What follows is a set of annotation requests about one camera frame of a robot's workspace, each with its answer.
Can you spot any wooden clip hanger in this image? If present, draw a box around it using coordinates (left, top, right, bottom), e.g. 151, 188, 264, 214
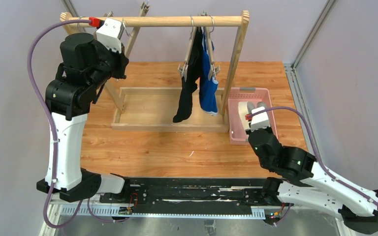
125, 0, 150, 58
76, 17, 105, 38

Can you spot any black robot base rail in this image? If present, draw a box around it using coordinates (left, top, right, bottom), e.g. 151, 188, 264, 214
73, 177, 310, 219

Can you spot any grey underwear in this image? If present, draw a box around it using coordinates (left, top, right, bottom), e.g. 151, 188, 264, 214
238, 101, 267, 133

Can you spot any wooden hanger holding blue underwear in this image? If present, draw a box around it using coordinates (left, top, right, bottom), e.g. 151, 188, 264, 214
200, 11, 221, 80

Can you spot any pink perforated plastic basket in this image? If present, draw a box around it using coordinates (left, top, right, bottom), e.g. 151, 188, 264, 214
228, 88, 278, 145

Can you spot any black underwear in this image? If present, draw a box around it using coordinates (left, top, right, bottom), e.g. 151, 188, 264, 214
173, 27, 202, 123

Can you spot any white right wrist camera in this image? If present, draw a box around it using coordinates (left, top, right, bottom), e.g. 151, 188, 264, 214
248, 106, 271, 132

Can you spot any blue underwear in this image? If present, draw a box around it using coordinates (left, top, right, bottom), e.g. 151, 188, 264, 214
199, 29, 219, 116

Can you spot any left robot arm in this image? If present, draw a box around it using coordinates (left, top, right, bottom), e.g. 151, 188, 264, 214
36, 33, 129, 202

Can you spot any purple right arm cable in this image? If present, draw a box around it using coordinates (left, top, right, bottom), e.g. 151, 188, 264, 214
251, 106, 378, 225

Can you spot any wooden hanger holding black underwear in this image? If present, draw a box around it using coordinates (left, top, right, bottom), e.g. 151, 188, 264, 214
178, 16, 196, 82

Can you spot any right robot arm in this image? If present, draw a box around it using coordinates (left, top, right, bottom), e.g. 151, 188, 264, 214
248, 129, 378, 235

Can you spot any empty wooden clip hanger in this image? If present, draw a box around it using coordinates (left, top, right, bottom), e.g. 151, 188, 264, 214
76, 17, 105, 38

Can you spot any wooden clothes rack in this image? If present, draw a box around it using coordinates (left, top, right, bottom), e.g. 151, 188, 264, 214
60, 10, 251, 133

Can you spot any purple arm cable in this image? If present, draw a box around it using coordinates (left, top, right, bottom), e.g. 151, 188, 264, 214
251, 106, 378, 225
27, 19, 131, 229

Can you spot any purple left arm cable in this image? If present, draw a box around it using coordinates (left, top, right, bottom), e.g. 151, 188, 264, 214
27, 19, 131, 229

